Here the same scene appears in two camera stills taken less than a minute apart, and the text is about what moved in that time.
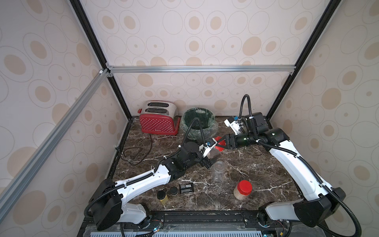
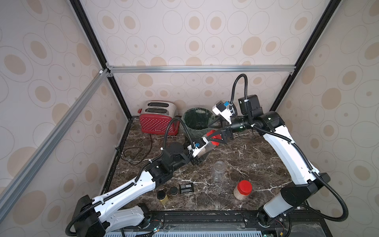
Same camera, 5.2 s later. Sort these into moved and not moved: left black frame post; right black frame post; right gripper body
Moved: right gripper body
Not moved: right black frame post; left black frame post
